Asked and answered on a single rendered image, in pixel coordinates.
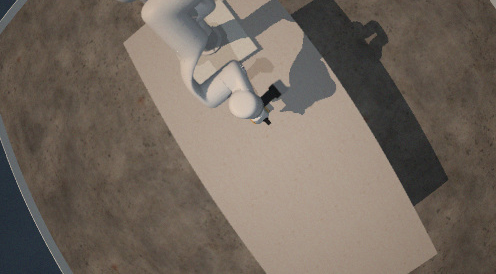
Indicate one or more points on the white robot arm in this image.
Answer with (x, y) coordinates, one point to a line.
(174, 21)

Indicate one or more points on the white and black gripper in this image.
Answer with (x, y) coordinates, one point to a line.
(262, 117)

